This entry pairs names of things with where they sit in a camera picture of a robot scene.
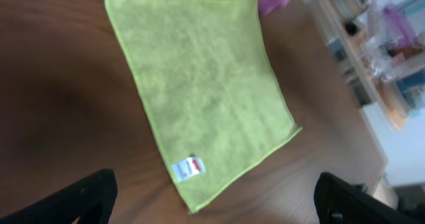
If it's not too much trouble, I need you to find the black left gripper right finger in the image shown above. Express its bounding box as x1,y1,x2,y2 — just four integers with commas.
313,172,422,224

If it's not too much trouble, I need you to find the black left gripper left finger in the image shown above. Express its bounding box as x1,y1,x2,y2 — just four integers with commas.
1,169,118,224

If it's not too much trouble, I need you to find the green microfibre cloth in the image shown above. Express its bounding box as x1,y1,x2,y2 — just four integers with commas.
104,0,300,213

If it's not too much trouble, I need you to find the cluttered background shelf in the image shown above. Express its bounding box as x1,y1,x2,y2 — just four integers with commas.
303,0,424,130

